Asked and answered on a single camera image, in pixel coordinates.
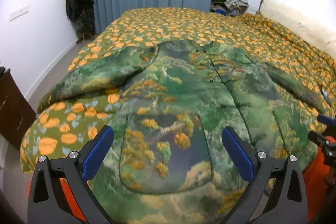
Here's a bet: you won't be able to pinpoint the dark brown wooden dresser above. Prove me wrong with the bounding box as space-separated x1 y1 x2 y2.
0 69 37 150

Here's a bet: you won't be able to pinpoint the green orange floral bed quilt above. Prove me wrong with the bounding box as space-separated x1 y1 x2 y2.
20 8 335 173

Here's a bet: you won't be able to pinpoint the pile of clothes by curtain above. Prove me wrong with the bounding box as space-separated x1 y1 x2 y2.
210 0 249 16

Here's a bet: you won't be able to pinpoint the small dark phone on quilt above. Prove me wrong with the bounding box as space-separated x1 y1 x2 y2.
321 89 332 106

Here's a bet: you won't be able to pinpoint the cream pillow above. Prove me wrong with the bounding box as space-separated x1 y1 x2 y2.
259 0 335 59

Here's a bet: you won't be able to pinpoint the green landscape print padded jacket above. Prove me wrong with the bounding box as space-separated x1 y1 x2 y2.
38 40 329 223

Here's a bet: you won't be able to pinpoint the white wall switch plate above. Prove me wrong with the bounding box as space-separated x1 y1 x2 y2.
9 6 29 22

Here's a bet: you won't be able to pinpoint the orange fleece trousers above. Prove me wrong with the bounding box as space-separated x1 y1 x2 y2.
25 135 336 223

